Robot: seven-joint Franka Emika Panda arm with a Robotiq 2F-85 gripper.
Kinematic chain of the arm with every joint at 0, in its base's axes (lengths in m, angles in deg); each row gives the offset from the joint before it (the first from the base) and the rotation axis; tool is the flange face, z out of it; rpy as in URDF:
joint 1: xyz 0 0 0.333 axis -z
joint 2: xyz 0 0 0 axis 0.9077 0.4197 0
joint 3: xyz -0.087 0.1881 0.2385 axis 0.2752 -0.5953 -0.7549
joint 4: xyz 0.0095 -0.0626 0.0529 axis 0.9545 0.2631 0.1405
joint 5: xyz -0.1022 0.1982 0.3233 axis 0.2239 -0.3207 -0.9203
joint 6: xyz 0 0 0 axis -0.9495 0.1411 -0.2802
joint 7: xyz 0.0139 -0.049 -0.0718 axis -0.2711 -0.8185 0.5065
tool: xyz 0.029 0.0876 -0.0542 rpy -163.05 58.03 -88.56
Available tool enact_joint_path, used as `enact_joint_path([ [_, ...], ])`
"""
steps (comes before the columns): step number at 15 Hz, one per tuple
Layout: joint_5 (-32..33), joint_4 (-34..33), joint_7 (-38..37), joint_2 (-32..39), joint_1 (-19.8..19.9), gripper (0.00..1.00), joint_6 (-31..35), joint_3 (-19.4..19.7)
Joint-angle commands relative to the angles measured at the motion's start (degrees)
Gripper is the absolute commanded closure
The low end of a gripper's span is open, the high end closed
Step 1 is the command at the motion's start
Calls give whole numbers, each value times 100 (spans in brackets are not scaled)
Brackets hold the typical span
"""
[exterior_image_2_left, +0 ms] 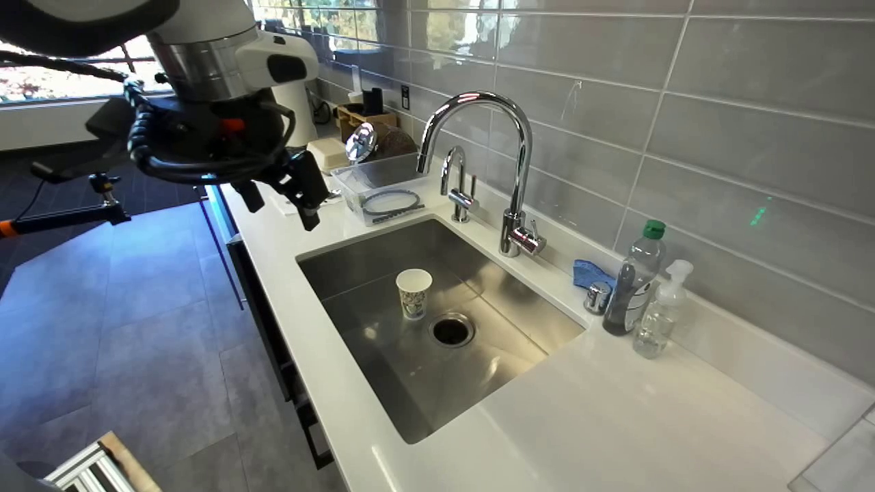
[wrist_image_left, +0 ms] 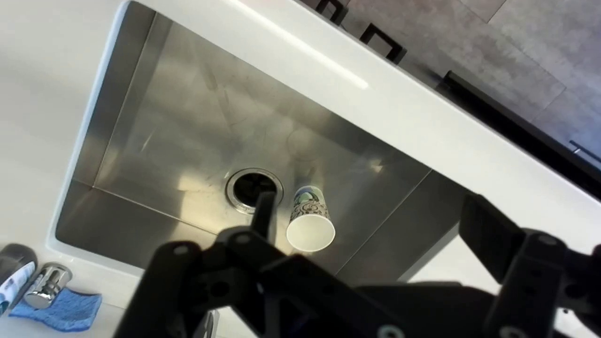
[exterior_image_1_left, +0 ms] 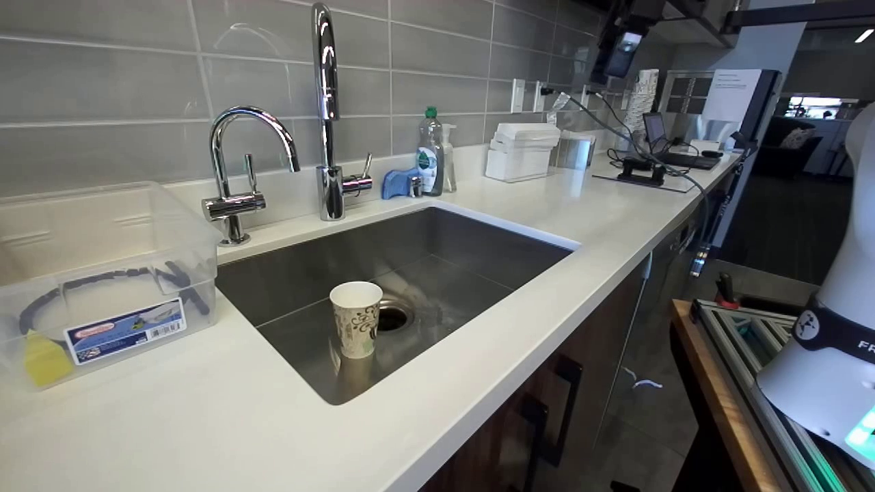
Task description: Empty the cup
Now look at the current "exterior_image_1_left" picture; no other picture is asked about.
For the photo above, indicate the patterned white paper cup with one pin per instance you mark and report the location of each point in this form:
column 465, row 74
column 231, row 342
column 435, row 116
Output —
column 357, row 319

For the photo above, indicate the stainless steel sink basin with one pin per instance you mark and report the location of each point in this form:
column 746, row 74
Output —
column 474, row 263

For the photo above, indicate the blue sponge holder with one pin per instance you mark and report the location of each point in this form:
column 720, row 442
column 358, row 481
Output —
column 398, row 185

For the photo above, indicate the clear pump soap dispenser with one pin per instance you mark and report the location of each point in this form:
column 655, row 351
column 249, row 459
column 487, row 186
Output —
column 448, row 168

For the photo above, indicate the dish soap bottle green cap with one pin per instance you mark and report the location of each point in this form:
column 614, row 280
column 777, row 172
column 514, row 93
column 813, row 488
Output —
column 427, row 166

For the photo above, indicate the round metal sink drain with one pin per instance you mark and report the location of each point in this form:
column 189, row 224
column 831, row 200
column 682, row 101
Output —
column 395, row 319

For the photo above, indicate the white plastic box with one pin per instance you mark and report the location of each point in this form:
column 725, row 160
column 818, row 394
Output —
column 520, row 155

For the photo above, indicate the tall chrome faucet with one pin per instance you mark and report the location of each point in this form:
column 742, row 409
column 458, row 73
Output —
column 328, row 186

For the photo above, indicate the steel canister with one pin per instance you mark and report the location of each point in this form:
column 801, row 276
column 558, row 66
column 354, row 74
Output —
column 574, row 155

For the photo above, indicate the dark wooden counter cabinet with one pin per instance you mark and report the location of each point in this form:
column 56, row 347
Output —
column 592, row 364

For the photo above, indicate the small curved chrome faucet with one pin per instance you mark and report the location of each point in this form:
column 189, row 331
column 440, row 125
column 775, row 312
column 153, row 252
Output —
column 234, row 202

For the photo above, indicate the black desktop device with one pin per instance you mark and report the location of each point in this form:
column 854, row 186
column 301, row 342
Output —
column 641, row 170

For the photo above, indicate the open laptop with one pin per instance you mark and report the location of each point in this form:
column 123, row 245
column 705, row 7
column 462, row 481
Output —
column 658, row 131

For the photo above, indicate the wooden cart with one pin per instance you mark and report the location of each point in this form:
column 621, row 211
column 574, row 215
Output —
column 720, row 399

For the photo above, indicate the clear plastic storage container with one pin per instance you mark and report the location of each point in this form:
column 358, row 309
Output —
column 109, row 237

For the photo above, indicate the white sign board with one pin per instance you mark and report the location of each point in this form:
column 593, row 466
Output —
column 734, row 96

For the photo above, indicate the yellow sponge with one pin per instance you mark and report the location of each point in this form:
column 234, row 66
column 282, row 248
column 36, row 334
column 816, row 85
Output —
column 44, row 362

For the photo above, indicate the white wall outlet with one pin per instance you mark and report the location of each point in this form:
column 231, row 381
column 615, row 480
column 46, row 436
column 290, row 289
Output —
column 518, row 93

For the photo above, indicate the aluminium frame rails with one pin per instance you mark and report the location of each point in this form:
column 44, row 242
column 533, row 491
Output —
column 746, row 342

